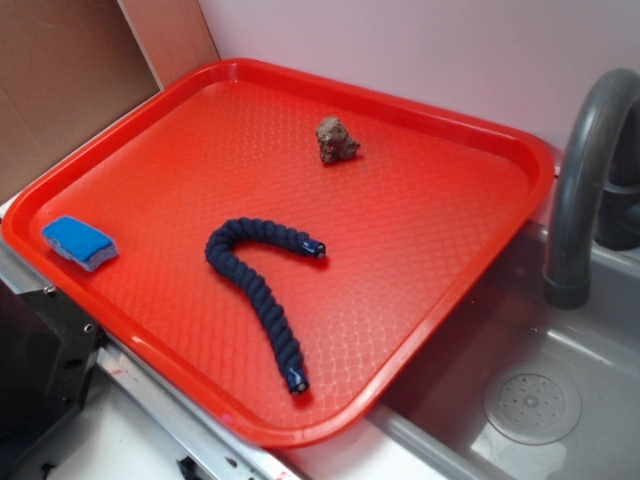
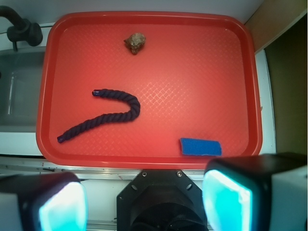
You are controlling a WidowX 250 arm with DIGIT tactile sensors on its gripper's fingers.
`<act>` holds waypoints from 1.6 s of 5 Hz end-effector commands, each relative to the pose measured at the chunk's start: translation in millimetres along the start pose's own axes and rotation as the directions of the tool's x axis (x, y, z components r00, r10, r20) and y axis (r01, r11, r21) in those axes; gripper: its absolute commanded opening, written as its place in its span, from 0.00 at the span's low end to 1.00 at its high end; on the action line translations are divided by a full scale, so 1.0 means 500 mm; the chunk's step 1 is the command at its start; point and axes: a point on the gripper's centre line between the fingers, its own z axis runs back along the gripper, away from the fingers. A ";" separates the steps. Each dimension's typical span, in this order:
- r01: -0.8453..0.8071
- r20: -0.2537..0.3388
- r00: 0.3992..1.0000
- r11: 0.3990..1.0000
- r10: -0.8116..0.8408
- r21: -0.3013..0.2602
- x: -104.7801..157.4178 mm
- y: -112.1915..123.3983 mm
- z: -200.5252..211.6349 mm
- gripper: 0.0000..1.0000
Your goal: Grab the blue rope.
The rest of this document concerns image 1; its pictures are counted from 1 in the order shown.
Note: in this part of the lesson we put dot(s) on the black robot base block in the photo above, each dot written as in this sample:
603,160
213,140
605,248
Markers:
48,350

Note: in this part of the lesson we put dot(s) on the red plastic tray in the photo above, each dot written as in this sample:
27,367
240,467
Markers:
410,223

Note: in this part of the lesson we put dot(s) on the brown rock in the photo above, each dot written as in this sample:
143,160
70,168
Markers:
334,142

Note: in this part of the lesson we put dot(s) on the blue sponge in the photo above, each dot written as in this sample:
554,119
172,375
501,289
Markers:
80,243

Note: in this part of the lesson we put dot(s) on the grey sink faucet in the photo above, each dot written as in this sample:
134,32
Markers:
597,194

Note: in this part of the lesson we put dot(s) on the grey plastic sink basin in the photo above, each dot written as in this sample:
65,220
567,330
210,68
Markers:
512,388

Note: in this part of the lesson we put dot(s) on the brown cardboard panel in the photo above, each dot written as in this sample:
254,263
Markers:
71,68

